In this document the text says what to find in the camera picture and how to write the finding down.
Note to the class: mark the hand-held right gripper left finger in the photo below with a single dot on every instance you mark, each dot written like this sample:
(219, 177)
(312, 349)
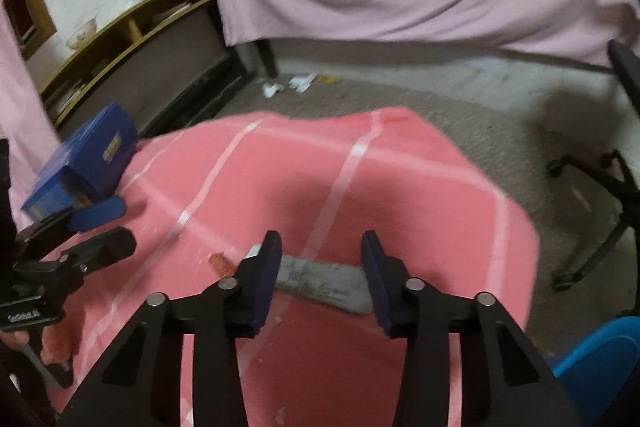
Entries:
(262, 277)

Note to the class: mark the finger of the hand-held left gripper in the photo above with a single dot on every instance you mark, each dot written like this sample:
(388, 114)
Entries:
(97, 213)
(105, 247)

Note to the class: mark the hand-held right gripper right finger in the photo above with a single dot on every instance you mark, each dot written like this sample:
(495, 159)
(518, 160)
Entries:
(377, 277)

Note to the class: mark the grey blister pack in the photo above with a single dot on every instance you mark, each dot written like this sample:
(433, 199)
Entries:
(325, 282)

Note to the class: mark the blue plastic bucket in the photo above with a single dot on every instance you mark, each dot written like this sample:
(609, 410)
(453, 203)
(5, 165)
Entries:
(600, 357)

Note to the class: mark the person's left hand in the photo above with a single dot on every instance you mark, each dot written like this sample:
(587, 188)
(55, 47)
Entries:
(57, 342)

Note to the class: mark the small orange spring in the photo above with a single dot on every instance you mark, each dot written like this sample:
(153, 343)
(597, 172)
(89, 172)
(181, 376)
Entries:
(220, 263)

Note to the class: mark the blue cardboard box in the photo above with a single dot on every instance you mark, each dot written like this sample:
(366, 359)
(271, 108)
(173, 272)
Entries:
(85, 152)

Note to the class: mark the pink checked blanket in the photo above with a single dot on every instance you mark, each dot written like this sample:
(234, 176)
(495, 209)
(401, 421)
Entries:
(400, 187)

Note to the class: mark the white bowl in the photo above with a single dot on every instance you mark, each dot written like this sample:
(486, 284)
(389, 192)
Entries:
(81, 34)

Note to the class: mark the white paper litter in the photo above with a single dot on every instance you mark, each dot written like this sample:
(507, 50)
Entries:
(272, 89)
(302, 82)

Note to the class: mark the wooden shelf unit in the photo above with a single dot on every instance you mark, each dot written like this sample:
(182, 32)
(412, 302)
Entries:
(150, 32)

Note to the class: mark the yellow paper litter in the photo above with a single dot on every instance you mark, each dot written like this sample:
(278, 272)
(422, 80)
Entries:
(327, 80)

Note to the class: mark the brown wooden door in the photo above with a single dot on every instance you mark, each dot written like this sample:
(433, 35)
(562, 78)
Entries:
(27, 7)

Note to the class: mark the black office chair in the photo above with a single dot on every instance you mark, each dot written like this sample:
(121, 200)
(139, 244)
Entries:
(605, 197)

